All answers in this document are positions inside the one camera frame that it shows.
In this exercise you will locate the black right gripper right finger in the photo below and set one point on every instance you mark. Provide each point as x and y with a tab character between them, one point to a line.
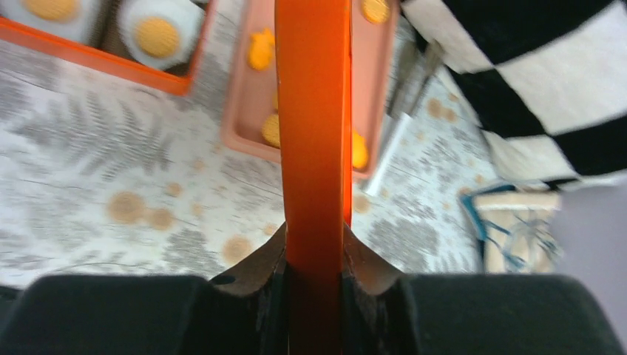
386	311

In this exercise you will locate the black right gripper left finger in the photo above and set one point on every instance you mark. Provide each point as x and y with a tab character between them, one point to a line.
236	312

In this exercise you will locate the pink cookie tray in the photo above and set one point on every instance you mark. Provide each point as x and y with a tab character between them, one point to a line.
366	52

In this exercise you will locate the orange box lid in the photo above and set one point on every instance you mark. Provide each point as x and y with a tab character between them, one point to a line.
314	84

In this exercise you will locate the round yellow biscuit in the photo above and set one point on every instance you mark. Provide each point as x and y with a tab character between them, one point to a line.
157	37
376	11
270	130
53	10

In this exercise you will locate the orange compartment box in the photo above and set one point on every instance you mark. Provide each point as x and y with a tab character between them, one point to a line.
106	53

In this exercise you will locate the metal tongs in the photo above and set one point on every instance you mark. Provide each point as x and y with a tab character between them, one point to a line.
414	72

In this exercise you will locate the cream blue printed cloth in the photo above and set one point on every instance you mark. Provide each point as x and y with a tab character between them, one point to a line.
512	228

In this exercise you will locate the orange fish-shaped cookie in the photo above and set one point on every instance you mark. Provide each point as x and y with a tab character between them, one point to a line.
261	49
360	154

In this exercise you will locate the floral tablecloth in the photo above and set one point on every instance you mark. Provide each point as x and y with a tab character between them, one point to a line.
104	176

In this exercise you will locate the black white checkered pillow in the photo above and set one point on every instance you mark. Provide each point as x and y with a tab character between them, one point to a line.
545	82

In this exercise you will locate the white paper cupcake liner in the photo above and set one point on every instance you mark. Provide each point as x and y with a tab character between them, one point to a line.
186	16
79	29

